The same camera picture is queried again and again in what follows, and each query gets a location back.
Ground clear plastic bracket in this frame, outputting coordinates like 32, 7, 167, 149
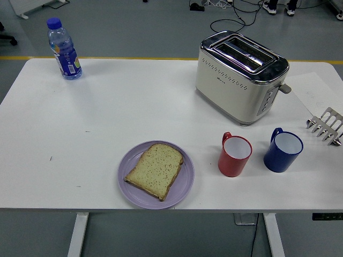
233, 213, 259, 226

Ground metal toast rack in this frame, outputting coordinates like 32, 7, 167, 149
305, 107, 343, 147

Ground purple round plate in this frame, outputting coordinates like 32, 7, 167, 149
117, 140, 196, 210

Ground slice of toast bread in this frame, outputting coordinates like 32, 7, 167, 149
123, 143, 185, 202

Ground black table control panel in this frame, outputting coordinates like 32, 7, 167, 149
312, 213, 343, 221

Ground red mug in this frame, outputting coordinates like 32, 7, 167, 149
218, 131, 253, 178

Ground black office chair base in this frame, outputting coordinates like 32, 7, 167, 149
0, 21, 18, 47

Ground blue mug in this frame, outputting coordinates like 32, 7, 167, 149
263, 127, 304, 173

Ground black floor cable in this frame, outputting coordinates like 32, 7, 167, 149
210, 0, 269, 34

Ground white floor cables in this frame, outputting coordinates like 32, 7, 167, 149
201, 0, 234, 8

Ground cream and chrome toaster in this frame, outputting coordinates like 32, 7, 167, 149
195, 30, 292, 126

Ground black cable under table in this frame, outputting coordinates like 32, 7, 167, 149
250, 214, 260, 257

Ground grey furniture base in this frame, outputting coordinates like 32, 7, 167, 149
325, 0, 343, 21

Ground person's black white shoe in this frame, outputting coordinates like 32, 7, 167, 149
262, 0, 278, 16
285, 0, 297, 17

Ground water bottle with blue cap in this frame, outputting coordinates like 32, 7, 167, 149
46, 17, 83, 81

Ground white table leg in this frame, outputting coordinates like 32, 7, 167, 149
66, 213, 90, 257
263, 213, 286, 257

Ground white furniture foot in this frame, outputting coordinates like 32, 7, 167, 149
9, 0, 71, 20

